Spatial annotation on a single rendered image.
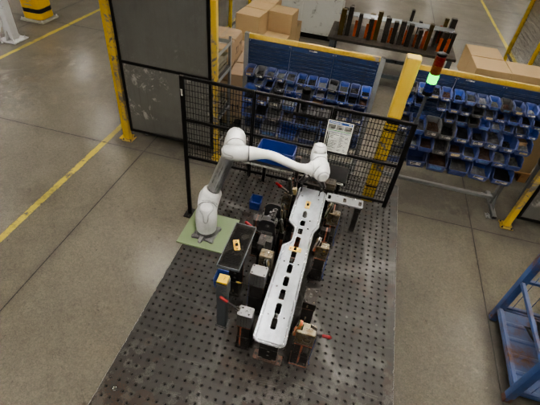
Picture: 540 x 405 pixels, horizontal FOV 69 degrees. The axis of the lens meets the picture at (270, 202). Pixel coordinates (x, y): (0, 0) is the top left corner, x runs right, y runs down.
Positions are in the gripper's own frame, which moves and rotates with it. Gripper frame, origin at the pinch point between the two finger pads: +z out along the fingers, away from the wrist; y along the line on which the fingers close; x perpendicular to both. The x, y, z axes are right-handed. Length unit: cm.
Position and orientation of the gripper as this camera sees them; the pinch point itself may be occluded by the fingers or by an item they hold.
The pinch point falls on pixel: (310, 191)
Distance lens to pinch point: 291.4
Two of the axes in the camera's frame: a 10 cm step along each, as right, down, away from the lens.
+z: -1.0, 7.4, 6.7
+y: 9.6, 2.4, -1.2
